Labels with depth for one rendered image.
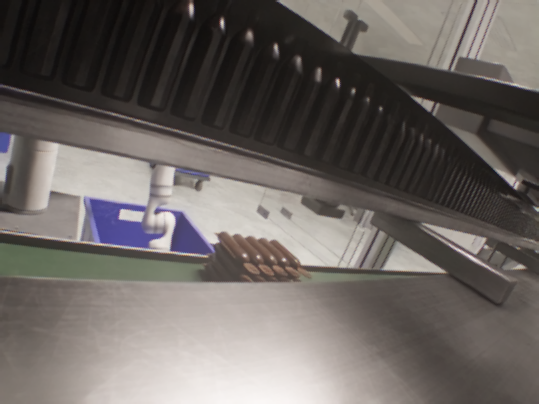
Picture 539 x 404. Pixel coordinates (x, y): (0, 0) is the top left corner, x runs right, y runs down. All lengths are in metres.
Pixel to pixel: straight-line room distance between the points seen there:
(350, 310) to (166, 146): 0.13
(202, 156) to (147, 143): 0.03
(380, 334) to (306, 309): 0.04
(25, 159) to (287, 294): 0.66
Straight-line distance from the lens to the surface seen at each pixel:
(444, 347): 0.20
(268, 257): 0.42
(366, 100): 0.30
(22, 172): 0.77
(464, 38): 0.87
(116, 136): 0.18
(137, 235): 1.37
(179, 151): 0.19
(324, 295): 0.18
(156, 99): 0.20
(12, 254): 0.39
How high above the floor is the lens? 0.90
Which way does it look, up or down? 14 degrees down
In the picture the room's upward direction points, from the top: 22 degrees clockwise
